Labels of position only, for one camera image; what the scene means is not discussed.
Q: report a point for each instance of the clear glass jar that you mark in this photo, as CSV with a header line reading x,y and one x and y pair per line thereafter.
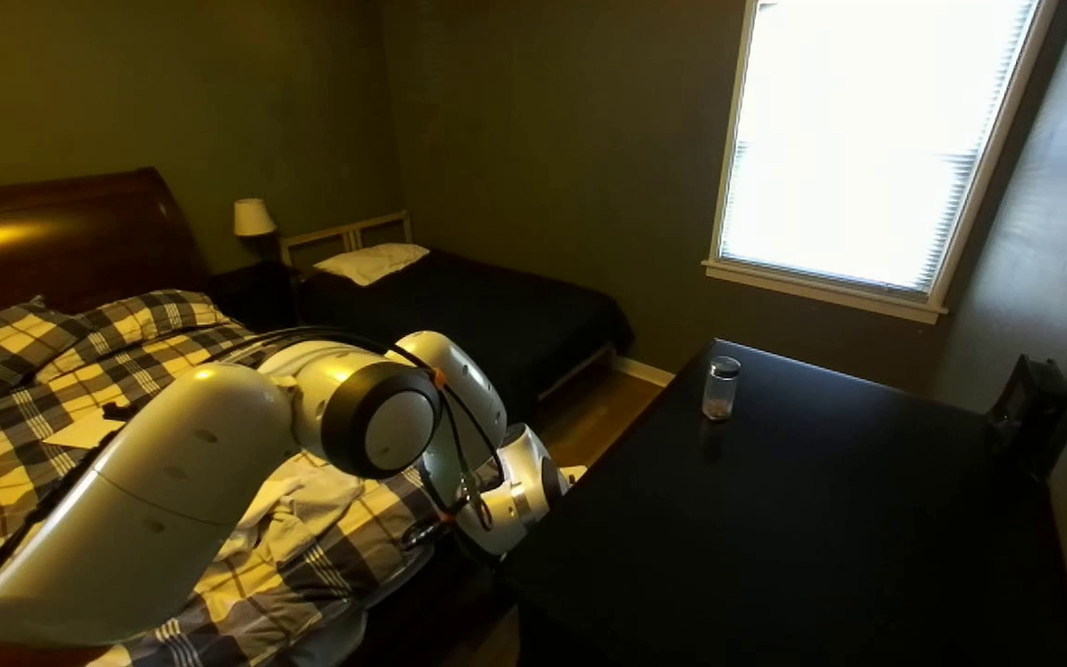
x,y
721,393

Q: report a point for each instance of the dark wooden curved headboard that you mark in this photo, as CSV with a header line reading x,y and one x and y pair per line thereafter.
x,y
65,241

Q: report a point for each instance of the plaid yellow black bed cover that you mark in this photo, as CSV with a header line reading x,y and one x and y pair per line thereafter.
x,y
28,373

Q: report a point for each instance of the light wooden slatted headboard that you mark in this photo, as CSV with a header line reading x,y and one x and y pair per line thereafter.
x,y
341,236

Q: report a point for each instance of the bed with black cover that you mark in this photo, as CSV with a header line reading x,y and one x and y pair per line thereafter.
x,y
496,316

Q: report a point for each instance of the white pillow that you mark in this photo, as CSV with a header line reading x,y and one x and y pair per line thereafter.
x,y
372,262

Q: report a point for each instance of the black wooden dresser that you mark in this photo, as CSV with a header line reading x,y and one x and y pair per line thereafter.
x,y
806,530

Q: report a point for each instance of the small white shade lamp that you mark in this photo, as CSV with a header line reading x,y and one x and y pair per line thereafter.
x,y
252,220

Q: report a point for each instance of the bright window with white frame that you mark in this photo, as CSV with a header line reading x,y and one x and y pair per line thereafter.
x,y
867,133

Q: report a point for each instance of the dark nightstand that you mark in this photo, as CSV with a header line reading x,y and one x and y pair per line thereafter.
x,y
256,293

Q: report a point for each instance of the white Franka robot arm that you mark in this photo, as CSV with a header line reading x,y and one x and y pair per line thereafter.
x,y
165,493

